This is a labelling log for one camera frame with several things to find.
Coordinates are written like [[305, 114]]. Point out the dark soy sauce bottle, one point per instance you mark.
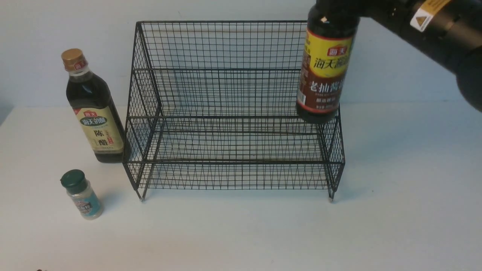
[[330, 34]]

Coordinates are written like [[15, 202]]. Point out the small green-capped spice jar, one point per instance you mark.
[[79, 189]]

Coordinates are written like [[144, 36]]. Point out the black wire mesh rack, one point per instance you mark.
[[212, 106]]

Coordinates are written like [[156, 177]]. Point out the vinegar bottle with gold cap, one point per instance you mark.
[[92, 103]]

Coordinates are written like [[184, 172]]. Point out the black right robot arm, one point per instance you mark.
[[447, 31]]

